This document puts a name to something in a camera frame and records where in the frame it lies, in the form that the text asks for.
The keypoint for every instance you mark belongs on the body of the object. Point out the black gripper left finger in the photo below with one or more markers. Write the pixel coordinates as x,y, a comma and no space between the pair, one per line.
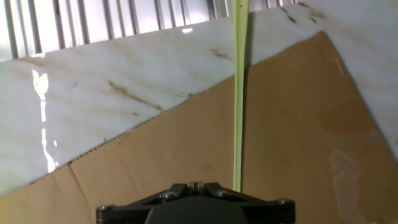
124,210

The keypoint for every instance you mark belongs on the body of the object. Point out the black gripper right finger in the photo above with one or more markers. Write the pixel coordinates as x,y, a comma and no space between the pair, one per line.
267,210

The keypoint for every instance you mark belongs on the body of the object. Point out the light green plastic flyswatter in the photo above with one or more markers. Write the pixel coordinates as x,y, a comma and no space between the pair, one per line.
239,93

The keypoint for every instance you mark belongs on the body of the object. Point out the brown cardboard sheet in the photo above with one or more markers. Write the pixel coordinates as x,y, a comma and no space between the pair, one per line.
295,124

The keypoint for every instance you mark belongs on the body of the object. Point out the white marble board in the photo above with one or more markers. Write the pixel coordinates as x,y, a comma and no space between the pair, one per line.
93,93

